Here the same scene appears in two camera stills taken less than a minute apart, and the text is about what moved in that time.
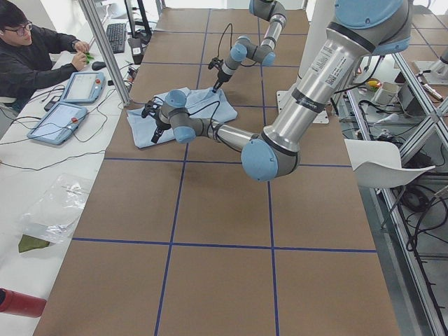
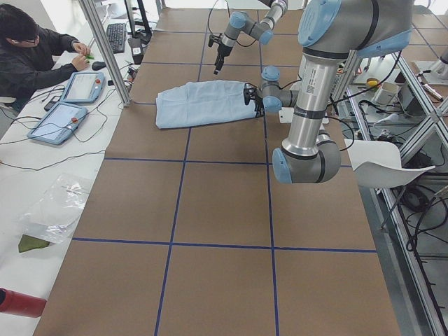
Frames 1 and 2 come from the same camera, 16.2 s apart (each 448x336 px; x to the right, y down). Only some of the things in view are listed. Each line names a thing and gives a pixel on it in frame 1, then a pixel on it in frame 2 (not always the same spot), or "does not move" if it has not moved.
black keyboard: x=116 y=36 does not move
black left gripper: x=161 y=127 to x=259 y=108
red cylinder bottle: x=23 y=304 does not move
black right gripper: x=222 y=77 to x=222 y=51
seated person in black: x=31 y=56 does not move
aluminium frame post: x=107 y=52 does not move
